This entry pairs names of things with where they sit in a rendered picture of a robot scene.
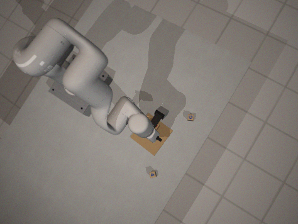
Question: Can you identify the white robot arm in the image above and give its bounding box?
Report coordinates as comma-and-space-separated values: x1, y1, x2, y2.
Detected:
12, 18, 169, 138

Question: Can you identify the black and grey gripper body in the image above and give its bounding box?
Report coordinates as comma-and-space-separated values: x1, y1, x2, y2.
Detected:
146, 129, 160, 143

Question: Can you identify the tan mat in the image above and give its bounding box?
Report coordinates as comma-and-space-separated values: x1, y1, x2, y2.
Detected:
130, 113, 173, 156

